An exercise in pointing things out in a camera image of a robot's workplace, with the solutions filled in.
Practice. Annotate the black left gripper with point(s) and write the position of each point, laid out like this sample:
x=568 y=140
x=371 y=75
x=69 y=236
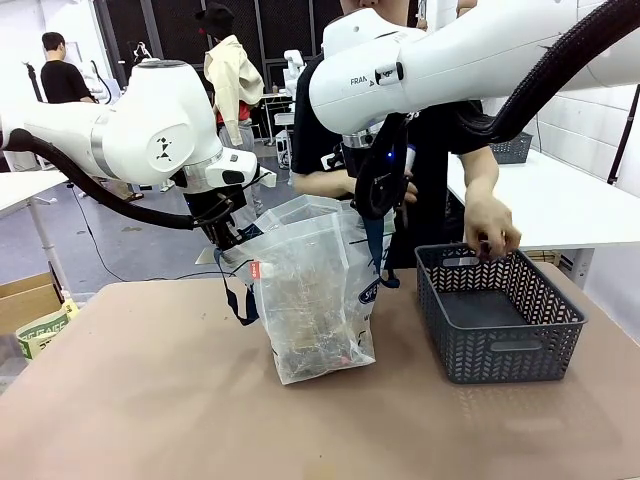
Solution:
x=220 y=207

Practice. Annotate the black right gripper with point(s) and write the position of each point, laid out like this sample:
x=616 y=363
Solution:
x=382 y=185

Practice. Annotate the grey plastic lattice basket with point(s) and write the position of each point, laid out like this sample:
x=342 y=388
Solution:
x=495 y=325
x=512 y=147

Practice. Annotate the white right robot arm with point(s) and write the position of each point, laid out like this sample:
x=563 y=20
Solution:
x=450 y=65

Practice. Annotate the person's right forearm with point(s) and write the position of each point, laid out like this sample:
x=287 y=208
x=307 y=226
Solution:
x=325 y=185

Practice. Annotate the person's left forearm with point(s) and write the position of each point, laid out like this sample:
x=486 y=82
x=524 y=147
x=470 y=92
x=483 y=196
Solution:
x=481 y=170

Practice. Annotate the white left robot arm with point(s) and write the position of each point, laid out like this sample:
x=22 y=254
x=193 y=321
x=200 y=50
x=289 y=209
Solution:
x=150 y=130

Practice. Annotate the person's right hand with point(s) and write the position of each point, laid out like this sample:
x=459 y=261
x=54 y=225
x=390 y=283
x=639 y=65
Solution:
x=411 y=187

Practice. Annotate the person's left hand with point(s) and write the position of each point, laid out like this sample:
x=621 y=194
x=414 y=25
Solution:
x=492 y=225

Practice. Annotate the white packet with red label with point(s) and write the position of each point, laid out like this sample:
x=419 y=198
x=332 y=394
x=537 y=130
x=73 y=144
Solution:
x=260 y=270

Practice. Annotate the person in black t-shirt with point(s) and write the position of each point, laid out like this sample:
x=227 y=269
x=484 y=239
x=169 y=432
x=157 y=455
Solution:
x=440 y=165

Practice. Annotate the background desk with black panel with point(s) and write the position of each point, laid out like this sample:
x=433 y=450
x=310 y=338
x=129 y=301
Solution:
x=282 y=120

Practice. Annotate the wooden crate under side table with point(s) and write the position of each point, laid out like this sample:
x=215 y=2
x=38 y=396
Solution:
x=542 y=256

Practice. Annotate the white side table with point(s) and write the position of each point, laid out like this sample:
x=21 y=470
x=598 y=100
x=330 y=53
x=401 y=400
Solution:
x=560 y=210

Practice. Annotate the mannequin with cream jacket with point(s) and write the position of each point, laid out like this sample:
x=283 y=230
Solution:
x=232 y=80

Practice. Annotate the small white background robot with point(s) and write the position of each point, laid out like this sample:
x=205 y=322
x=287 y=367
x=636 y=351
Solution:
x=140 y=52

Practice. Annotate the white table with pole leg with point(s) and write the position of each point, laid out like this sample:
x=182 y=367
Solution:
x=25 y=187

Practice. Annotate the green and white carton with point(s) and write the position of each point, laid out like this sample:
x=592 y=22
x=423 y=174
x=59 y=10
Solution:
x=42 y=335

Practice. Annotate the brown cardboard box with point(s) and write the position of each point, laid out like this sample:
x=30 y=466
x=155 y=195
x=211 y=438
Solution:
x=25 y=305

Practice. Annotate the standing background person black shirt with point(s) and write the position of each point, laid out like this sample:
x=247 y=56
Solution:
x=62 y=80

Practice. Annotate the metal mannequin base plate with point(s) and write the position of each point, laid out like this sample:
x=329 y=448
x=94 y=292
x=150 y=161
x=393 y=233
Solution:
x=206 y=257

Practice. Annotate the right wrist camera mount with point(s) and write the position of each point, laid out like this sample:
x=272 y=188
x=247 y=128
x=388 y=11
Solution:
x=331 y=160

